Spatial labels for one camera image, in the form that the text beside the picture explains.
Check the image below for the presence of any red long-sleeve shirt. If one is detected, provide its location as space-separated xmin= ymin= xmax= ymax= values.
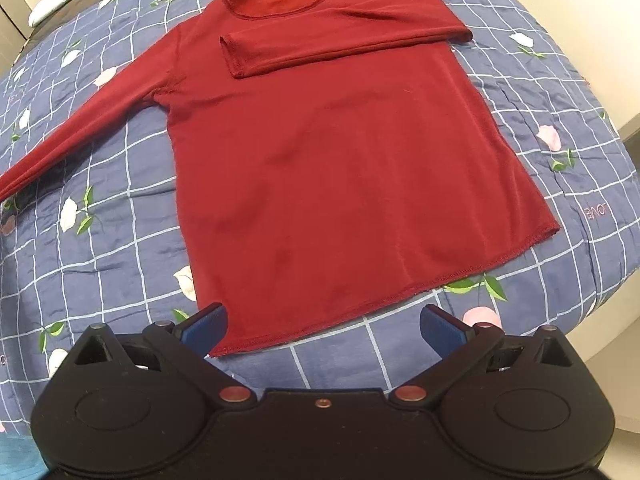
xmin=1 ymin=0 xmax=559 ymax=356

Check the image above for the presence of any blue floral plaid quilt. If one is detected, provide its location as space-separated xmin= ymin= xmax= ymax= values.
xmin=1 ymin=0 xmax=639 ymax=434

